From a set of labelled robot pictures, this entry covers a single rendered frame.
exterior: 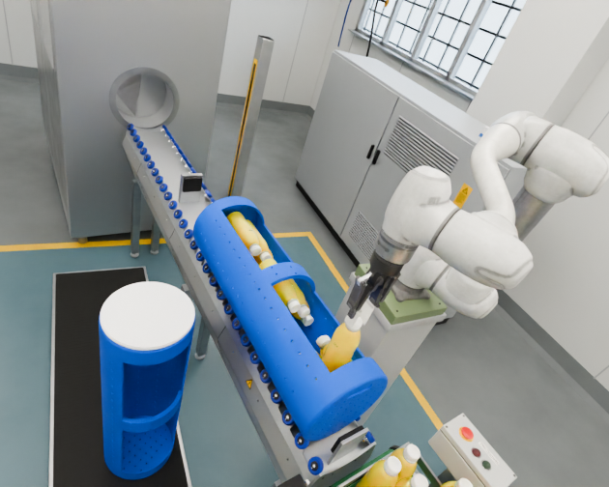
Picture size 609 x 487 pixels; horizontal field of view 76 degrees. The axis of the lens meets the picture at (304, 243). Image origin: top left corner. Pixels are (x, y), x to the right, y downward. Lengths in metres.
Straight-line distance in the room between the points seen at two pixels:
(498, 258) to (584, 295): 2.98
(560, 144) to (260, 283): 0.92
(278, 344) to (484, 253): 0.63
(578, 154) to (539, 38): 2.54
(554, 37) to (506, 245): 2.99
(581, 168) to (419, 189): 0.57
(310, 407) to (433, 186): 0.63
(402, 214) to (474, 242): 0.14
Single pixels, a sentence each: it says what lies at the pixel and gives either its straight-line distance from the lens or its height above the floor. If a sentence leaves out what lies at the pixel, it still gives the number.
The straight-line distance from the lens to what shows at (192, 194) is 2.01.
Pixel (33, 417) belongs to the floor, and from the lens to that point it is 2.38.
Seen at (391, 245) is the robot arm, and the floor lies 1.61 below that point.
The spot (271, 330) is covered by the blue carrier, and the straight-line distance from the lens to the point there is 1.17.
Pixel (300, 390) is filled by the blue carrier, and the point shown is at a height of 1.15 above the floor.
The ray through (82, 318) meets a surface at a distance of 2.51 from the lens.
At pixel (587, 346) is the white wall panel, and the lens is 3.81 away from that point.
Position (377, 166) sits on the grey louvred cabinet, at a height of 0.89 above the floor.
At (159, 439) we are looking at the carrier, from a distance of 2.08.
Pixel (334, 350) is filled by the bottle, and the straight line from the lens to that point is 1.08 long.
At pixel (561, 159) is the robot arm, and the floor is 1.81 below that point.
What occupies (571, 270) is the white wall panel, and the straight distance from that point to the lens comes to 3.75.
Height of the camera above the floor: 2.04
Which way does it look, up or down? 35 degrees down
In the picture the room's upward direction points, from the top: 20 degrees clockwise
